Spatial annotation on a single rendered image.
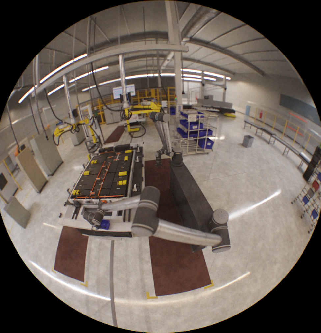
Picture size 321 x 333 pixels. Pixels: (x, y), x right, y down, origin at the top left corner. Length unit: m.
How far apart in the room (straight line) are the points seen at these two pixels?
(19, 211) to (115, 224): 4.33
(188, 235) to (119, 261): 1.83
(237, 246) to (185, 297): 1.44
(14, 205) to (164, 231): 5.08
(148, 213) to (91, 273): 2.28
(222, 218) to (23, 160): 6.19
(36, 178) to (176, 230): 5.80
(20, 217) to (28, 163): 2.21
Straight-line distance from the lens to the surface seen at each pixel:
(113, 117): 11.79
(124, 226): 1.70
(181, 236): 0.86
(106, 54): 2.53
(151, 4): 11.16
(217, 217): 1.28
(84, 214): 1.46
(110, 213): 1.97
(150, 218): 0.74
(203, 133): 4.39
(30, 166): 5.89
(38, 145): 6.18
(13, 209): 5.24
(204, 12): 8.12
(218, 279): 2.53
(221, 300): 2.65
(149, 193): 0.83
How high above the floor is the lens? 2.32
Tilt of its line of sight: 37 degrees down
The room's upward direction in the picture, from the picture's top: 4 degrees counter-clockwise
